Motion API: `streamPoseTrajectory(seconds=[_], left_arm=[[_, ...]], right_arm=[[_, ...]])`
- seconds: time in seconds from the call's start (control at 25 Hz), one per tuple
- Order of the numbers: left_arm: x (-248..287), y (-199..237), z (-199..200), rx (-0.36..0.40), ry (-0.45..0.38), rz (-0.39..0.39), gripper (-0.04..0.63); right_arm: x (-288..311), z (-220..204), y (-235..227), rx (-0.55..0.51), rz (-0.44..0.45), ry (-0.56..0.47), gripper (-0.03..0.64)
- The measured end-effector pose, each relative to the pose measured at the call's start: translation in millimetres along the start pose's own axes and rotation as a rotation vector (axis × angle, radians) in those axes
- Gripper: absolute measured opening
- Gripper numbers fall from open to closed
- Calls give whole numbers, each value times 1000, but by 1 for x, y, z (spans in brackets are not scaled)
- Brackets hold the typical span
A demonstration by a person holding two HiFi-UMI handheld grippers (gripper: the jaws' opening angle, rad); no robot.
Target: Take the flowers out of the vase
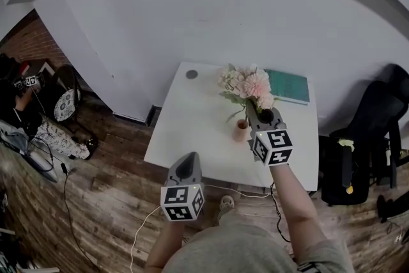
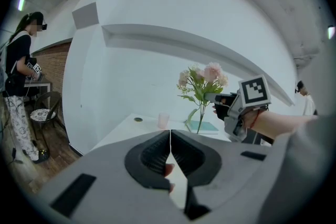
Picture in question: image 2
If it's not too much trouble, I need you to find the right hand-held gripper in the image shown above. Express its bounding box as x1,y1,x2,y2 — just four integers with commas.
204,74,272,143

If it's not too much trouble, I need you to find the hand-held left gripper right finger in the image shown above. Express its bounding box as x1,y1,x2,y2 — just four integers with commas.
171,129,275,224

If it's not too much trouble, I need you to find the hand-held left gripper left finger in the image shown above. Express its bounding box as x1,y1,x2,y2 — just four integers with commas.
39,130,190,224

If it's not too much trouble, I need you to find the pink flowers bouquet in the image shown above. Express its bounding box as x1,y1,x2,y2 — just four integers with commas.
177,61,229,134

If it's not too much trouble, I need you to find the person's right forearm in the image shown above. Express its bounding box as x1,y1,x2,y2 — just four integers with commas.
243,109,320,141

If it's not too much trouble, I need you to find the person's right hand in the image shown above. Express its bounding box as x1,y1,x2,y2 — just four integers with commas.
212,97,235,122

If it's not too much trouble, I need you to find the green book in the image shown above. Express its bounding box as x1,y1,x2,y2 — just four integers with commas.
187,120,220,135

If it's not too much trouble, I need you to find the pink cup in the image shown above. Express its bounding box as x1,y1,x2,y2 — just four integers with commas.
157,112,170,129

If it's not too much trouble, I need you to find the person's grey shirt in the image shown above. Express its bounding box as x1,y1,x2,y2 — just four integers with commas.
256,114,336,224

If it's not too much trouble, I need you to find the chair with patterned cushion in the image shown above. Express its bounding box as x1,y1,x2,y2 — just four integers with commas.
29,91,68,141

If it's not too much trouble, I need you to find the grey metal table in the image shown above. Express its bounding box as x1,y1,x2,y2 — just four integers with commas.
23,77,52,103

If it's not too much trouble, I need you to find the red string bracelet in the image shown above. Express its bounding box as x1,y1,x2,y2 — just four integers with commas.
249,109,261,129

